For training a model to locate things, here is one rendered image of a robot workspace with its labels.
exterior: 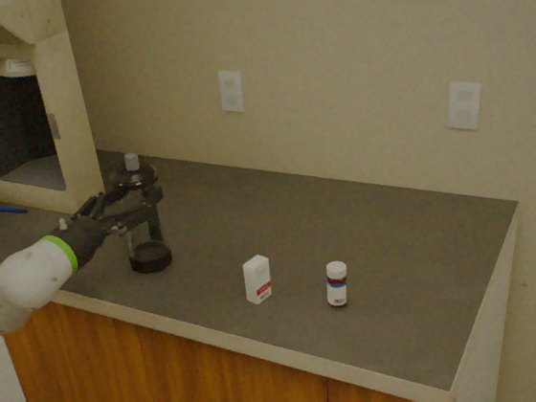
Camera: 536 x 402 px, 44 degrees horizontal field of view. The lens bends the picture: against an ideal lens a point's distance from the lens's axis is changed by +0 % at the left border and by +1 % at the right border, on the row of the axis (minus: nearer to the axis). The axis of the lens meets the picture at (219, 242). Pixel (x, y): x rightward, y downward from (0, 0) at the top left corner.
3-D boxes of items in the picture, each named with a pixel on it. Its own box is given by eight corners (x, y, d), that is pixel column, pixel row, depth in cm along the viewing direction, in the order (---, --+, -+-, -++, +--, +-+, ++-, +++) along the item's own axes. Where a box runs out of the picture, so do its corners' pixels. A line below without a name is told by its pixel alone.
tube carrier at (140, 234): (145, 241, 161) (128, 161, 150) (182, 249, 156) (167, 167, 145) (118, 264, 153) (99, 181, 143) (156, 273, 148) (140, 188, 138)
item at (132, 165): (131, 171, 151) (126, 145, 147) (165, 176, 146) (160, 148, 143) (106, 189, 144) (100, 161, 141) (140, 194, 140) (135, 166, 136)
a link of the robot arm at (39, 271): (39, 309, 114) (-6, 261, 113) (13, 333, 123) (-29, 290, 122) (90, 265, 124) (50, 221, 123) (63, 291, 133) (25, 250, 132)
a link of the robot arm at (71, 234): (48, 274, 133) (83, 283, 128) (32, 224, 126) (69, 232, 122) (67, 258, 137) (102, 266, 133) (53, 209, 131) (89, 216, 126)
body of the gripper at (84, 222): (90, 228, 128) (119, 205, 134) (56, 221, 132) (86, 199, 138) (99, 260, 132) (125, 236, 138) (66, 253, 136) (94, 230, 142)
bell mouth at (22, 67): (31, 55, 186) (26, 35, 183) (79, 57, 177) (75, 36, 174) (-16, 75, 173) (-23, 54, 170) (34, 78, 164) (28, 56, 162)
